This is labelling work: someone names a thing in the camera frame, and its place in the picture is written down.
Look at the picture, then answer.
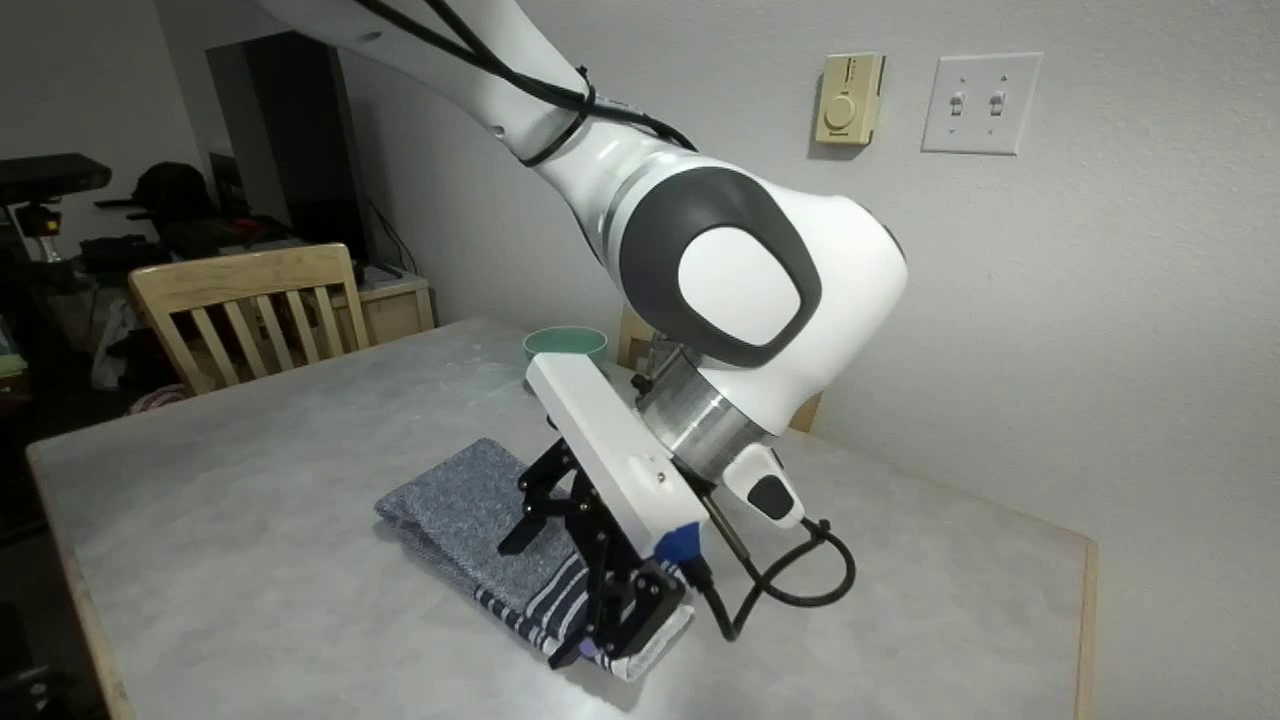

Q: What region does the black cable bundle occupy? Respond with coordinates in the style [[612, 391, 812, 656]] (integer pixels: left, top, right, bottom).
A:
[[355, 0, 701, 171]]

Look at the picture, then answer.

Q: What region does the black bag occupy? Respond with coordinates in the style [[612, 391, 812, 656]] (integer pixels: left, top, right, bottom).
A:
[[130, 156, 223, 231]]

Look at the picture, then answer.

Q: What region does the grey towel with navy stripes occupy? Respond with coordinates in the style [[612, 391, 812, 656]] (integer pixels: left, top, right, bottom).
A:
[[371, 438, 695, 689]]

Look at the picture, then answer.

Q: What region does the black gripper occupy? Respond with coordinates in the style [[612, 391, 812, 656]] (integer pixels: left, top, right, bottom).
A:
[[494, 444, 689, 672]]

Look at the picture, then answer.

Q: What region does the black padded bench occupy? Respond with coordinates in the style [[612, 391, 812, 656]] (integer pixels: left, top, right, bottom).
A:
[[0, 153, 114, 209]]

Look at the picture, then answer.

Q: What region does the black looped camera cable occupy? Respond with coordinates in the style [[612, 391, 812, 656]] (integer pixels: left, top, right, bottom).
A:
[[679, 491, 859, 648]]

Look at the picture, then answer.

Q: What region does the white light switch plate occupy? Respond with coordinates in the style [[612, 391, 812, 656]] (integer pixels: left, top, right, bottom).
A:
[[920, 49, 1042, 161]]

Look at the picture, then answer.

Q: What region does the beige dimmer switch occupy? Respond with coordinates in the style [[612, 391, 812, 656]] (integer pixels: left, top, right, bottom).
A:
[[812, 54, 889, 153]]

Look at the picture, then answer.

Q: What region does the wooden chair with vertical slats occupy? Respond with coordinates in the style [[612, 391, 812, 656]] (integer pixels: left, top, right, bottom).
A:
[[127, 241, 375, 400]]

